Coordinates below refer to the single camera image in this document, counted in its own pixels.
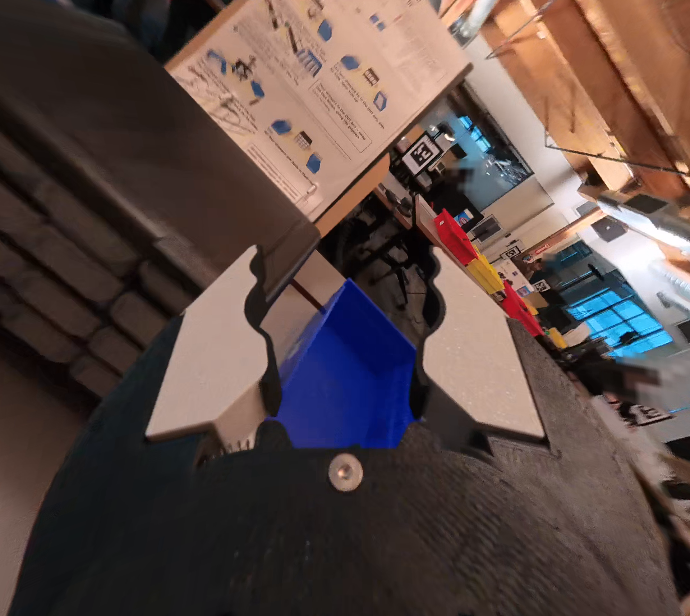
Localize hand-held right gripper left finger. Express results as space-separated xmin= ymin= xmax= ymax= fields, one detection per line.
xmin=144 ymin=245 xmax=283 ymax=454

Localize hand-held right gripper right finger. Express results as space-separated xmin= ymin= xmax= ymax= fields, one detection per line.
xmin=411 ymin=246 xmax=546 ymax=441

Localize blue plastic bin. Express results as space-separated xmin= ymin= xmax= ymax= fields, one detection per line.
xmin=266 ymin=278 xmax=425 ymax=451

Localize black drawer cabinet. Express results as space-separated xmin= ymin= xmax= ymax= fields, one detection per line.
xmin=0 ymin=0 xmax=323 ymax=403

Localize red plastic bin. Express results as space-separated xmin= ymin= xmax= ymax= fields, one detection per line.
xmin=433 ymin=207 xmax=479 ymax=267
xmin=500 ymin=280 xmax=546 ymax=339

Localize yellow plastic bin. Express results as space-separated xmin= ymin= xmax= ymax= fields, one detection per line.
xmin=465 ymin=251 xmax=506 ymax=295

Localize black office chair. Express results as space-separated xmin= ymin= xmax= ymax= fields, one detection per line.
xmin=369 ymin=225 xmax=413 ymax=310

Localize rows of clear cabinet drawers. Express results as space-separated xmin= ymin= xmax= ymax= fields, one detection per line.
xmin=0 ymin=133 xmax=181 ymax=398

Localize black and white marker tag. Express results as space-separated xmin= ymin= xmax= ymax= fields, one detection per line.
xmin=400 ymin=132 xmax=444 ymax=175

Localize printed instruction sheet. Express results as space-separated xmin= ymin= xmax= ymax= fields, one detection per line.
xmin=171 ymin=0 xmax=471 ymax=220

